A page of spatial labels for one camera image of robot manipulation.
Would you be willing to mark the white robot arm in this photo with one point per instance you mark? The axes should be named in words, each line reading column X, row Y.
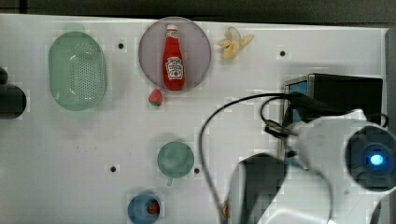
column 343, row 166

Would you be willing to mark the red toy strawberry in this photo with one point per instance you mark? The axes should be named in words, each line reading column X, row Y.
column 156, row 98

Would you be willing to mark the green metal cup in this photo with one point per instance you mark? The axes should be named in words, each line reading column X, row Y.
column 175, row 160

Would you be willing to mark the red ketchup bottle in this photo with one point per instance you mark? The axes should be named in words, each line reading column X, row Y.
column 173, row 65

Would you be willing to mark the purple round plate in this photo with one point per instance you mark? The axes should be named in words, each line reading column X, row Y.
column 194, row 46

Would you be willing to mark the peeled yellow banana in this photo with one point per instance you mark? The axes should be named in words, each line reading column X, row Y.
column 233, row 43

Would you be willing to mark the strawberry in blue bowl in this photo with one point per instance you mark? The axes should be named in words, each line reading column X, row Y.
column 154, row 208

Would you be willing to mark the blue bowl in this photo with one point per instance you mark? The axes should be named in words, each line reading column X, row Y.
column 138, row 208

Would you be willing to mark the green perforated colander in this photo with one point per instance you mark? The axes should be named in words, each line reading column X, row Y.
column 77, row 69

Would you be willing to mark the black pot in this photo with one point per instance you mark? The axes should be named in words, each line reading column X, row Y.
column 12, row 99

